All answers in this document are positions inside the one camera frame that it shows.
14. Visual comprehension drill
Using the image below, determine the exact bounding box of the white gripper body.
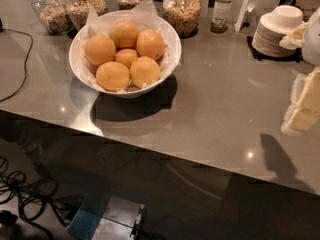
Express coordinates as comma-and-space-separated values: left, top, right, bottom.
302, 15, 320, 66

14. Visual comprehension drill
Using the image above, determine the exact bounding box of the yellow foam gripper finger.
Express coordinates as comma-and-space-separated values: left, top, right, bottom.
279, 22, 308, 50
281, 67, 320, 136

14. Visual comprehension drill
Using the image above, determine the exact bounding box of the white ceramic bowl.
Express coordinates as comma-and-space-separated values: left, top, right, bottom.
68, 9, 183, 100

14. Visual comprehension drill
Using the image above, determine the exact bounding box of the black tray under plates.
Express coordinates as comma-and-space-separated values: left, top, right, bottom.
247, 36, 303, 63

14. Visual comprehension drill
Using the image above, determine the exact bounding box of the stack of white plates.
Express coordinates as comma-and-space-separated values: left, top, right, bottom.
252, 13, 294, 58

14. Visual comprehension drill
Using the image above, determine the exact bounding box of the white stand leg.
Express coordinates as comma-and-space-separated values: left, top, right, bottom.
234, 0, 250, 32

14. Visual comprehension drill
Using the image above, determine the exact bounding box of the clear glass bottle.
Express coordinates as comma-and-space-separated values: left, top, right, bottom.
210, 0, 232, 33

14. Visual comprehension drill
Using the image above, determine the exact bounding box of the glass cereal jar, right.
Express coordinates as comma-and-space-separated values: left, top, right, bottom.
162, 0, 201, 38

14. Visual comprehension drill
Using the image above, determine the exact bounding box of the glass cereal jar,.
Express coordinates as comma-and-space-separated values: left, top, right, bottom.
162, 0, 201, 38
67, 0, 108, 31
31, 0, 73, 35

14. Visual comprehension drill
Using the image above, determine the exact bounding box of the small orange, centre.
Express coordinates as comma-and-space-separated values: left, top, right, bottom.
115, 49, 138, 68

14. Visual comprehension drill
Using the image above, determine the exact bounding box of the orange, back top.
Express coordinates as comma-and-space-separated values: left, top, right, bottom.
109, 21, 140, 49

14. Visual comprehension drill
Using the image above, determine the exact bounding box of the blue grey floor pedal box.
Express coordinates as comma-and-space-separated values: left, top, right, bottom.
67, 195, 145, 240

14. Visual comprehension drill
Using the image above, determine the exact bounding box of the glass cereal jar, far left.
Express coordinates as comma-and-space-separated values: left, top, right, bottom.
31, 0, 73, 35

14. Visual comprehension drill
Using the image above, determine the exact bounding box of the black floor cable bundle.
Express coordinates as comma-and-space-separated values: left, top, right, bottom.
0, 155, 79, 240

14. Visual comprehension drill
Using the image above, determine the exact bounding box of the black cable on table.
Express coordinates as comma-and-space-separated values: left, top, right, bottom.
0, 27, 34, 103

